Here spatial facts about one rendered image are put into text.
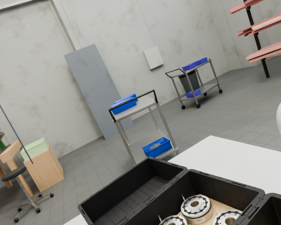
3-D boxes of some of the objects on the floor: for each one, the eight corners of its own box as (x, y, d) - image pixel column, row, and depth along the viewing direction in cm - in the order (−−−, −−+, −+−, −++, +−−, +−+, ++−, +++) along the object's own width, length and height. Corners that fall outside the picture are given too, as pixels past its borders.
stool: (13, 227, 305) (-11, 189, 292) (19, 208, 363) (-1, 175, 350) (54, 203, 325) (33, 166, 312) (54, 189, 383) (36, 156, 370)
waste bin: (196, 89, 685) (188, 69, 672) (206, 89, 635) (198, 67, 622) (182, 97, 670) (174, 76, 657) (192, 96, 619) (183, 74, 606)
